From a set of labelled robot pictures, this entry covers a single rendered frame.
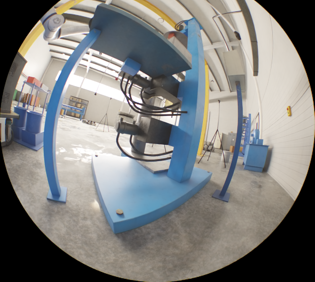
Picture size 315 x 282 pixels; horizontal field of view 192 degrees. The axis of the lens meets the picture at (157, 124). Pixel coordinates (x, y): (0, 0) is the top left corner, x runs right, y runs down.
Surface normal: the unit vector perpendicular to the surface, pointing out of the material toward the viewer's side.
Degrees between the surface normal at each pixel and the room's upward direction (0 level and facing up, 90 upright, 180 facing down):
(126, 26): 180
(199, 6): 173
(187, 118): 90
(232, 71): 90
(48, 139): 90
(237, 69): 90
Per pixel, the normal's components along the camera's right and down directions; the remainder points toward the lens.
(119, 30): -0.21, 0.97
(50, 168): 0.65, 0.07
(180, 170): -0.73, -0.22
